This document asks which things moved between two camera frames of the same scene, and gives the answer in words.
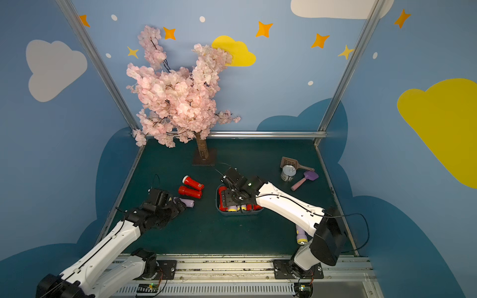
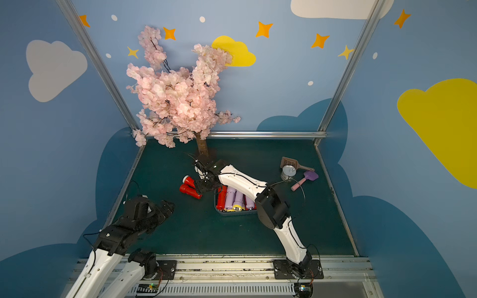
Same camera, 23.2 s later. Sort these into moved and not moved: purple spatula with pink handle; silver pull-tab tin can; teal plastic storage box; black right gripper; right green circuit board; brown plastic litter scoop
Moved: black right gripper
Not moved: teal plastic storage box; right green circuit board; silver pull-tab tin can; brown plastic litter scoop; purple spatula with pink handle
